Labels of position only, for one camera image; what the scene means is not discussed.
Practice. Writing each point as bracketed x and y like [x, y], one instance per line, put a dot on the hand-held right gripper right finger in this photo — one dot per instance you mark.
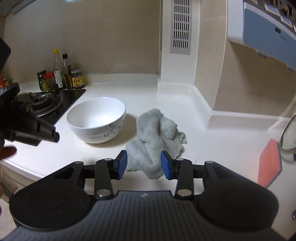
[166, 164]

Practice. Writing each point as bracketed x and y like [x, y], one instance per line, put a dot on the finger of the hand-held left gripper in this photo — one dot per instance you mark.
[10, 93]
[48, 132]

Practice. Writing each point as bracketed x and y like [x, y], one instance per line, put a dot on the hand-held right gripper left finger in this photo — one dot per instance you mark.
[122, 163]

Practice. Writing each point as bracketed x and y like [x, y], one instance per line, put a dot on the grey dish cloth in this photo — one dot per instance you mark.
[150, 134]

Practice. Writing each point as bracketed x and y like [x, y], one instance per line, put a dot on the white patterned bowl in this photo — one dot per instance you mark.
[97, 115]

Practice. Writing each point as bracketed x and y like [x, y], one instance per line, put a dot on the person's left hand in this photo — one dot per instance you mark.
[8, 153]

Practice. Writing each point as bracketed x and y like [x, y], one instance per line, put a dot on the red seasoning packet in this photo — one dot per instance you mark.
[3, 81]

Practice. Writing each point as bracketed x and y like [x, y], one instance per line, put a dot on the gas burner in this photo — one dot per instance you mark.
[41, 104]

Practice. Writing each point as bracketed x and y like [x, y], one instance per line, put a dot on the green pickle jar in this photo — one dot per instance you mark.
[41, 80]

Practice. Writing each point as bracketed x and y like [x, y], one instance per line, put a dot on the dark range hood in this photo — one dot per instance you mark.
[4, 54]

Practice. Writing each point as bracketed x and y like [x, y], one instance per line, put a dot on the black glass gas stove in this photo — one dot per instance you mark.
[70, 97]

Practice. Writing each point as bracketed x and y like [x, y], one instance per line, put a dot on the red lid jar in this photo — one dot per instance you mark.
[49, 80]

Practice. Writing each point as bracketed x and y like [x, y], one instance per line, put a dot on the yellow cap vinegar bottle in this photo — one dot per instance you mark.
[58, 71]

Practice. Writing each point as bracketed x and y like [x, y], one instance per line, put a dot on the beige cabinet front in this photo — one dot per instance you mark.
[8, 183]

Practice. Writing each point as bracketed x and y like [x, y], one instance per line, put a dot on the orange sponge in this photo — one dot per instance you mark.
[269, 164]

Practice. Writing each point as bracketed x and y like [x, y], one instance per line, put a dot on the grey vent grille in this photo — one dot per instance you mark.
[181, 25]

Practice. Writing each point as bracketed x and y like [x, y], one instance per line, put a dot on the white blue water heater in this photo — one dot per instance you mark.
[263, 25]

